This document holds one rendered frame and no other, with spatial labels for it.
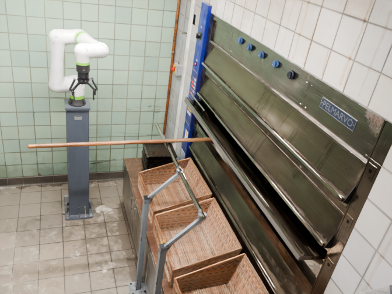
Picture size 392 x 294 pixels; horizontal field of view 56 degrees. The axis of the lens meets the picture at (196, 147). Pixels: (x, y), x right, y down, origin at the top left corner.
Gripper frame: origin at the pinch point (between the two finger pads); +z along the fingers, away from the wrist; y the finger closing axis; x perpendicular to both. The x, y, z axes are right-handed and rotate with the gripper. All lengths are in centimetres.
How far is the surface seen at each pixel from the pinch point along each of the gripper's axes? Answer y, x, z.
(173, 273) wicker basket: -43, 107, 77
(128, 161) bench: -45, -47, 90
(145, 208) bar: -35, 60, 60
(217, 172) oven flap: -95, 46, 46
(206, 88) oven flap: -97, -3, -5
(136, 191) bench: -42, 1, 89
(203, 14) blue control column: -96, -27, -58
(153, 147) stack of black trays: -66, -34, 68
